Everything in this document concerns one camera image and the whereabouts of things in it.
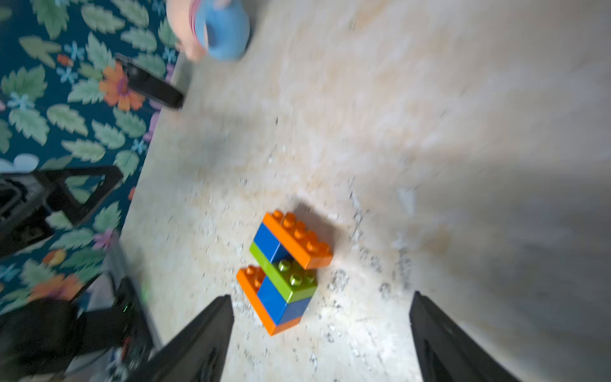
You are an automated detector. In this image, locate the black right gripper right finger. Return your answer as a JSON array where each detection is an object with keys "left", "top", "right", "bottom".
[{"left": 410, "top": 291, "right": 516, "bottom": 382}]

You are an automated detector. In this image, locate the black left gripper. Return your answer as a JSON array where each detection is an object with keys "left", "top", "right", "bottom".
[{"left": 1, "top": 166, "right": 123, "bottom": 257}]

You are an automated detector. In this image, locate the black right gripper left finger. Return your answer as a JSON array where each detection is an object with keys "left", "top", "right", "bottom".
[{"left": 128, "top": 294, "right": 234, "bottom": 382}]

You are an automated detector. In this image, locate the orange lego brick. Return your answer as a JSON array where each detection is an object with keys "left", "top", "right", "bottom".
[
  {"left": 263, "top": 210, "right": 334, "bottom": 270},
  {"left": 236, "top": 266, "right": 302, "bottom": 336}
]

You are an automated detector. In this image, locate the blue square lego brick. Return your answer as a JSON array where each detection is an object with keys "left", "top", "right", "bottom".
[
  {"left": 257, "top": 276, "right": 311, "bottom": 326},
  {"left": 254, "top": 223, "right": 292, "bottom": 264}
]

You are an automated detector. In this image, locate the green lego brick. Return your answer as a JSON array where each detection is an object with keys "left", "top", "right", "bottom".
[{"left": 250, "top": 244, "right": 318, "bottom": 303}]

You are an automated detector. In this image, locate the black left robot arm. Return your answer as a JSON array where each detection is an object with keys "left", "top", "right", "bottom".
[{"left": 1, "top": 166, "right": 154, "bottom": 381}]

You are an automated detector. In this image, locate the black alarm clock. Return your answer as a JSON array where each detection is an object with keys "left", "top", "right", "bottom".
[{"left": 115, "top": 53, "right": 185, "bottom": 110}]

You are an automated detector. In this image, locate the pink pig plush toy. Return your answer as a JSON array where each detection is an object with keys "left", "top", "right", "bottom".
[{"left": 165, "top": 0, "right": 251, "bottom": 63}]

